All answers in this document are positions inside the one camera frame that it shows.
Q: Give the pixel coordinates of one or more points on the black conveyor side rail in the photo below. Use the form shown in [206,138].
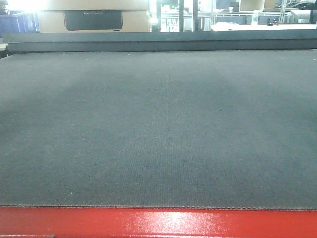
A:
[292,39]

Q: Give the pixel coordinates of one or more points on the aluminium frame rack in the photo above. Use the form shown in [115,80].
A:
[200,15]

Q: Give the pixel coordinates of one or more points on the clear plastic bottle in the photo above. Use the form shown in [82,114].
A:
[255,17]

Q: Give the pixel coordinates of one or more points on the red conveyor frame edge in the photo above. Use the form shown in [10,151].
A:
[62,222]

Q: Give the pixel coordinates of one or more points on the white background table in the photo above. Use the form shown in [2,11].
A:
[224,26]

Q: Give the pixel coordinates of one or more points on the cardboard box with handle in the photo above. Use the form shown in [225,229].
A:
[61,16]

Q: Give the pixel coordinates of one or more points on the blue crate in background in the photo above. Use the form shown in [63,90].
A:
[20,22]

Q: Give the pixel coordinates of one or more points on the dark conveyor belt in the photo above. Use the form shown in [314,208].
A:
[211,129]

